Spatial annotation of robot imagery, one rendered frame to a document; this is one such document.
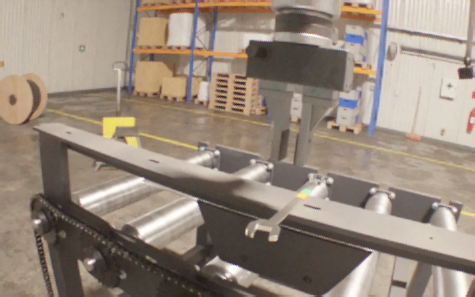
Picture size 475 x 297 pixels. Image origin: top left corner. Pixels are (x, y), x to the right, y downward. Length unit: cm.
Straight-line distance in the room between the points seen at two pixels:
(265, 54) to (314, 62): 6
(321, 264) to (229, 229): 19
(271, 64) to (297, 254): 34
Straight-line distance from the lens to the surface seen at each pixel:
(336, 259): 58
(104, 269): 88
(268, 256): 63
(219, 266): 80
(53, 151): 104
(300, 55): 40
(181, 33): 1049
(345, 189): 152
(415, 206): 151
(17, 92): 704
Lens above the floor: 137
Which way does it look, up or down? 15 degrees down
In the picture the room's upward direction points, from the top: 5 degrees clockwise
